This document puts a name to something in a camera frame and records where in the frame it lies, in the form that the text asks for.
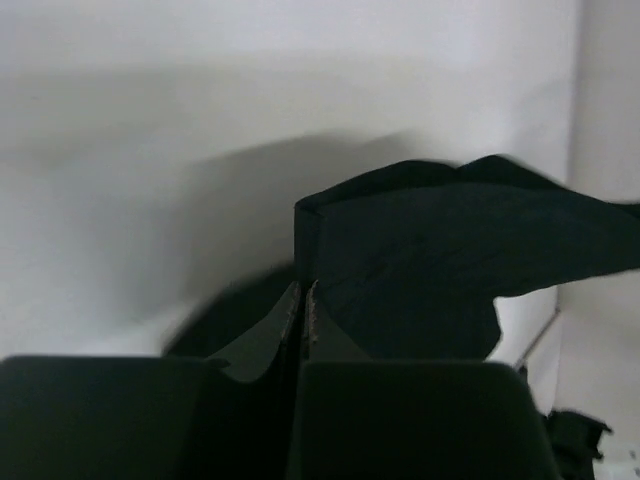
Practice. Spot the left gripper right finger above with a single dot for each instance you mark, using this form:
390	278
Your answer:
358	418

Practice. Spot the black skirt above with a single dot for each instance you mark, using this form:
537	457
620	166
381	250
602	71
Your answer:
408	259

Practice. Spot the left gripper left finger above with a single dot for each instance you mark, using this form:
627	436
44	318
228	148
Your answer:
224	416

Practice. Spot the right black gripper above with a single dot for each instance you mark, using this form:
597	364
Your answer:
575	440

